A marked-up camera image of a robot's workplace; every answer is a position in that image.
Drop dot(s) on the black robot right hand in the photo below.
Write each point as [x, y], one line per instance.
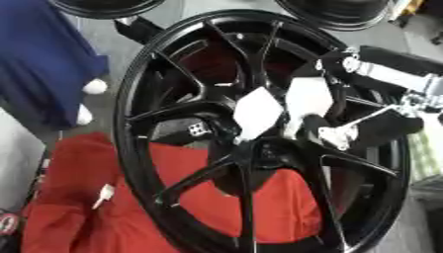
[392, 126]

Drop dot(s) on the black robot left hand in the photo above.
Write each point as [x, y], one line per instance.
[173, 130]

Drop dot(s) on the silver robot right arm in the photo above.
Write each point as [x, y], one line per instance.
[430, 100]

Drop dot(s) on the black spoked wheel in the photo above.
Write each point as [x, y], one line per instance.
[144, 184]

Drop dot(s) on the black round wheel rim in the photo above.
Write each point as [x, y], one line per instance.
[337, 15]
[106, 8]

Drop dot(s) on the person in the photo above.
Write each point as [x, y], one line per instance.
[40, 59]

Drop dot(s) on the red white round object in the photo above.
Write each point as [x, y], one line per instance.
[8, 224]

